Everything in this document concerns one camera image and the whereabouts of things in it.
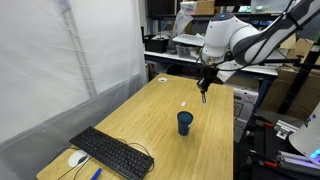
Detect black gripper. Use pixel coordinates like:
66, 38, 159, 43
196, 64, 220, 98

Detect dark blue plastic cup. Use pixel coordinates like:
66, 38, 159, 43
176, 110, 194, 137

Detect clear plastic bin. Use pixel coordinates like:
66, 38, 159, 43
175, 43, 203, 60

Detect white workbench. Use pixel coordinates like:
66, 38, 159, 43
143, 49, 279, 77

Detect white box printed labels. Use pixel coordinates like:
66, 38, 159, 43
233, 84, 260, 144

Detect black storage bin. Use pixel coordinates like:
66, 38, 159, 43
143, 34, 170, 54

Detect clear plastic bag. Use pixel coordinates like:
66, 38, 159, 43
171, 8, 194, 41

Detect large cardboard box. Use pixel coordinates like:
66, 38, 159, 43
259, 66, 320, 122

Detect small cardboard box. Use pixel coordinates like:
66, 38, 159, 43
194, 0, 216, 15

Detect black computer keyboard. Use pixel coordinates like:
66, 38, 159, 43
68, 125, 155, 180

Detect silver aluminium extrusion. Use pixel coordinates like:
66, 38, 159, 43
276, 149, 320, 178

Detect white computer mouse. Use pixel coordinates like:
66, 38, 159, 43
67, 149, 89, 168

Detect white fabric curtain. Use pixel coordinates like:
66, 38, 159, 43
0, 0, 148, 180

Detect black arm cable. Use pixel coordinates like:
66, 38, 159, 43
199, 0, 301, 73

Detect orange handled clamp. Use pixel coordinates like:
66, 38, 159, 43
249, 149, 280, 169
254, 114, 276, 130

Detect black keyboard cable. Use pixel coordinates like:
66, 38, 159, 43
114, 137, 156, 173

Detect silver metal bracket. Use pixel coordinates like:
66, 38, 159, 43
273, 119, 300, 141

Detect black camera stand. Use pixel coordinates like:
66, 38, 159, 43
258, 49, 320, 116

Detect black mouse cable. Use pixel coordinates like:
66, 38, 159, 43
56, 154, 96, 180

